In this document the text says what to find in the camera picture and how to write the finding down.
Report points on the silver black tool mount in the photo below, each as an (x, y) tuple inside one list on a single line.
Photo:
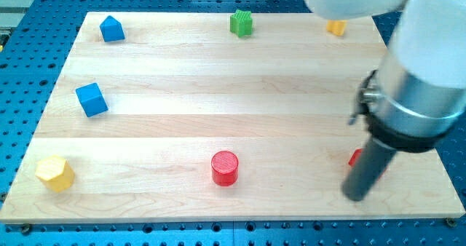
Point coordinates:
[(403, 111)]

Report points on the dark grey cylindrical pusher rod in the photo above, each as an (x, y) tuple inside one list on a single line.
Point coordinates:
[(372, 162)]

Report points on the red star block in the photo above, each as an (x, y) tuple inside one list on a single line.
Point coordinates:
[(356, 154)]

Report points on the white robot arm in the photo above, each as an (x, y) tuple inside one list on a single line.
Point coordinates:
[(429, 38)]

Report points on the green star block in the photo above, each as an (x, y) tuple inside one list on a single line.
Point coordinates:
[(241, 23)]

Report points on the yellow block at back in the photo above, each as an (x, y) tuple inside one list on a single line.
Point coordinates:
[(336, 27)]

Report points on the red cylinder block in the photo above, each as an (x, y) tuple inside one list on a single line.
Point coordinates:
[(225, 168)]

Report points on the light wooden board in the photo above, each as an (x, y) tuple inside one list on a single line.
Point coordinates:
[(180, 88)]

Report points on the blue cube block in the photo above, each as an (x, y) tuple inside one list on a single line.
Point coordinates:
[(91, 99)]

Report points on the blue pentagon house block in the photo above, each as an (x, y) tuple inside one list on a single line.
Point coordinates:
[(111, 29)]

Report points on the yellow hexagon block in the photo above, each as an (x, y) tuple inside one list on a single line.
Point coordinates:
[(55, 173)]

